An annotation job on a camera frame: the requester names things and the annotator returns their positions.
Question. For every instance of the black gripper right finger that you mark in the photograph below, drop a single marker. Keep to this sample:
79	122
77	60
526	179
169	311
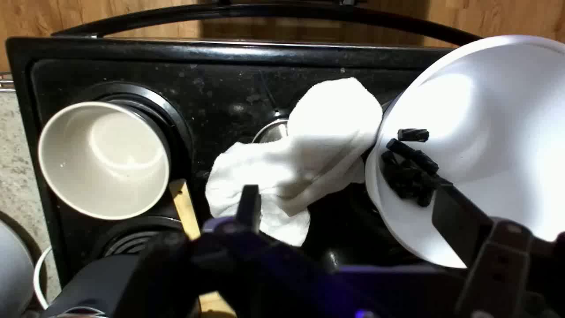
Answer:
459	227

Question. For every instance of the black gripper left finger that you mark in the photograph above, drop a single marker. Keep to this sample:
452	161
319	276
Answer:
249	205

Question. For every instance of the grey ceramic bowl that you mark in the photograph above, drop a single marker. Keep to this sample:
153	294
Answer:
106	177

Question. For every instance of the large white bowl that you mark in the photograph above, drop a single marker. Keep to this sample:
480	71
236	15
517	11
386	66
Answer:
499	117

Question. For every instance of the black kitchen stove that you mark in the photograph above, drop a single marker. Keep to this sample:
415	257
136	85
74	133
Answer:
234	89

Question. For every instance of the wooden spatula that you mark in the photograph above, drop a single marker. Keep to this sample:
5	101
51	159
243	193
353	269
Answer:
183	204

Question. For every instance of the black plastic pieces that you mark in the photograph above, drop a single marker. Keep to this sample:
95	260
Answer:
408	177

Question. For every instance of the white crumpled cloth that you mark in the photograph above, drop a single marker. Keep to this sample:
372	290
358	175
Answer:
328	129

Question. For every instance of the grey rounded object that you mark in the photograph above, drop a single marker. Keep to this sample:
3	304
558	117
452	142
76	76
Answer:
10	271

